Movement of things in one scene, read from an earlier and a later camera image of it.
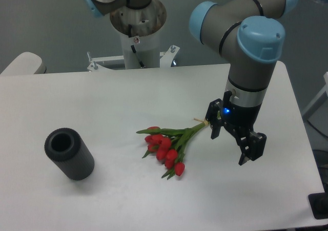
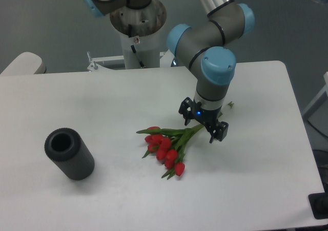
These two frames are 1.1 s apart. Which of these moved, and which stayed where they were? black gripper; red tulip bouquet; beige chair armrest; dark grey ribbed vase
Moved: black gripper
Stayed: beige chair armrest; dark grey ribbed vase; red tulip bouquet
